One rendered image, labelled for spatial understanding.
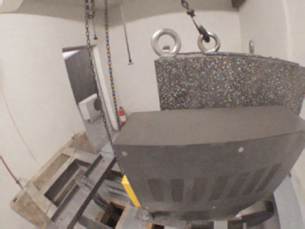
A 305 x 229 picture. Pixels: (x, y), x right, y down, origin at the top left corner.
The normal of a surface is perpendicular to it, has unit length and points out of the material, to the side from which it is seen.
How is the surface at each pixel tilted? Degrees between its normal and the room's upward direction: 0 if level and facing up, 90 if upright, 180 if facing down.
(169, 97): 90
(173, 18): 90
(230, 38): 90
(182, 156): 90
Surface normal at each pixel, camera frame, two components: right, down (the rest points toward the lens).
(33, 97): 0.95, 0.01
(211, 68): -0.16, 0.46
